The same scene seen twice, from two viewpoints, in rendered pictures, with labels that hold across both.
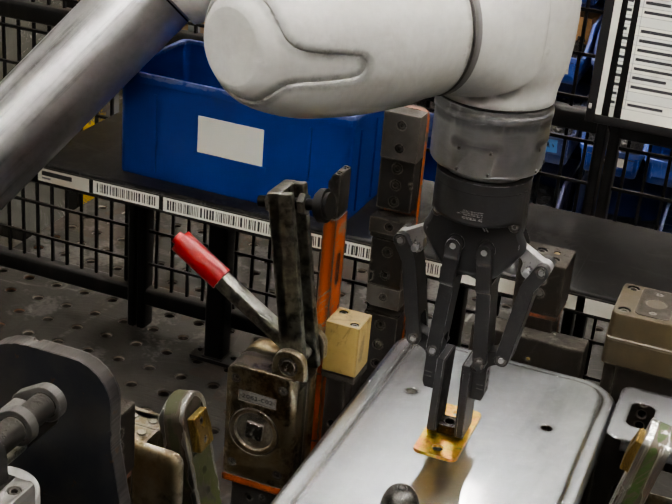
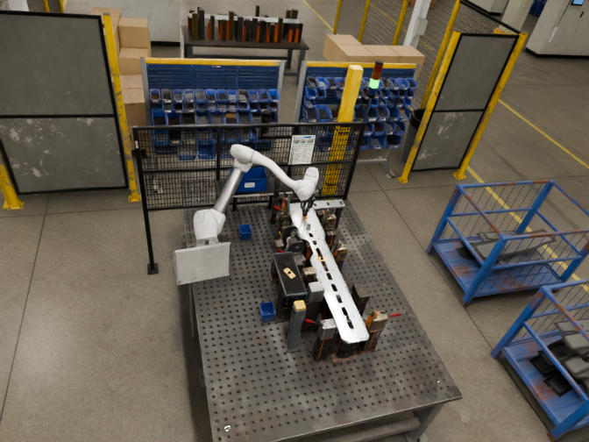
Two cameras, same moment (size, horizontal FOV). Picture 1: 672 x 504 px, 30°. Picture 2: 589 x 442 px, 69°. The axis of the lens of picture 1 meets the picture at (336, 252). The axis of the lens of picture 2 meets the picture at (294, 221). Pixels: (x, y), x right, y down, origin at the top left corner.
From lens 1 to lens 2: 2.59 m
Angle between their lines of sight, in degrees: 38
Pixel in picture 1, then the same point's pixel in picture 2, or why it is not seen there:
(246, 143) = (251, 184)
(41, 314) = not seen: hidden behind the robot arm
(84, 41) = (236, 181)
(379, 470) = (300, 222)
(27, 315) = not seen: hidden behind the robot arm
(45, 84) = (232, 188)
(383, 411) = (294, 215)
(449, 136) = not seen: hidden behind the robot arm
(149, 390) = (232, 219)
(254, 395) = (285, 219)
